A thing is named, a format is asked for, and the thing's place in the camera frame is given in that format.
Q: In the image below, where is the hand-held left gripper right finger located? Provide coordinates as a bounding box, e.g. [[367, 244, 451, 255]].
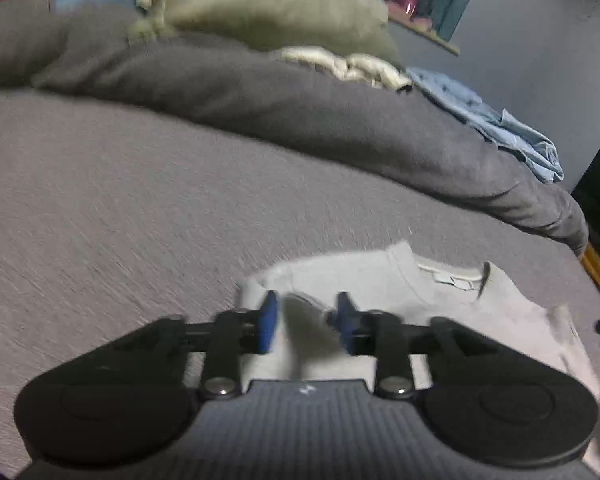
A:
[[332, 291, 501, 402]]

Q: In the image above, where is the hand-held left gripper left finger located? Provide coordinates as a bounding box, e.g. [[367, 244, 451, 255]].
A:
[[105, 290, 280, 402]]

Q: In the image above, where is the light grey sweater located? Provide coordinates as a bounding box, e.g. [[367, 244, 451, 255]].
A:
[[235, 240, 600, 478]]

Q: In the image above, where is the dark grey duvet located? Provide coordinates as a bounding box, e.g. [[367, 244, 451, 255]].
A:
[[0, 0, 588, 256]]

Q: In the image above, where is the light blue crumpled shirt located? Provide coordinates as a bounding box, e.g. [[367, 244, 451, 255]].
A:
[[407, 66, 565, 183]]

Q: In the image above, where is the cream garment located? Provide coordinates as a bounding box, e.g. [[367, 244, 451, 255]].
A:
[[280, 46, 413, 92]]

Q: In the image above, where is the wooden windowsill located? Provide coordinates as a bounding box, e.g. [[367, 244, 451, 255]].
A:
[[387, 12, 461, 56]]

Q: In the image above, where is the olive green pillow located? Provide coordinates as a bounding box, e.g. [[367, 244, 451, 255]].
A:
[[127, 0, 406, 68]]

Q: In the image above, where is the pink ornament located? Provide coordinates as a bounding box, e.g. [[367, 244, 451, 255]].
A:
[[385, 0, 433, 28]]

